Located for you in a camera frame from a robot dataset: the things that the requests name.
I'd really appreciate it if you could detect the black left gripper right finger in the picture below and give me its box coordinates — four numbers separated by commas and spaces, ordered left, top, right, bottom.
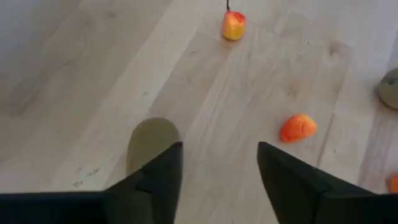
257, 141, 398, 224

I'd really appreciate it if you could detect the small orange yellow pepper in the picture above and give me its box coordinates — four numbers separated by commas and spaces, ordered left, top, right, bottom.
279, 113, 318, 144
221, 0, 247, 41

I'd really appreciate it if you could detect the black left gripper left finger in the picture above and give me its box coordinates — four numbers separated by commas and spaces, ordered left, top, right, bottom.
0, 141, 183, 224

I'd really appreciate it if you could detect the small round orange fruit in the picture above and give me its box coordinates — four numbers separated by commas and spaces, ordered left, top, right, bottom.
386, 174, 398, 194

